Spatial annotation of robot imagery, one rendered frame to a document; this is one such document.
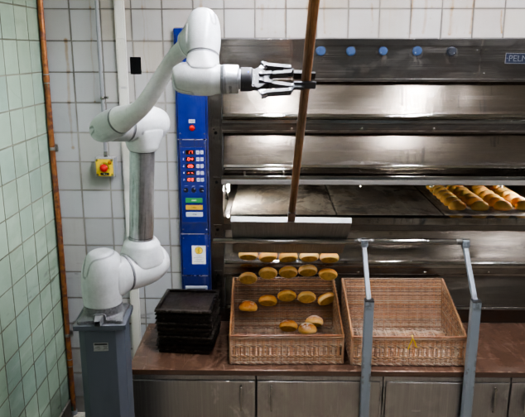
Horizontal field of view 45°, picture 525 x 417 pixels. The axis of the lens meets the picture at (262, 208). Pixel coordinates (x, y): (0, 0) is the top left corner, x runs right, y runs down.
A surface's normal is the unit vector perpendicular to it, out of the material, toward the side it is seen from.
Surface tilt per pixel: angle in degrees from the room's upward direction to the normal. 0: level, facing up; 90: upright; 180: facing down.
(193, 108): 90
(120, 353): 90
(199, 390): 90
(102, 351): 90
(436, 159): 70
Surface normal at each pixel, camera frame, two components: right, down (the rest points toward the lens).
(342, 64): -0.02, 0.25
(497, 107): -0.01, -0.10
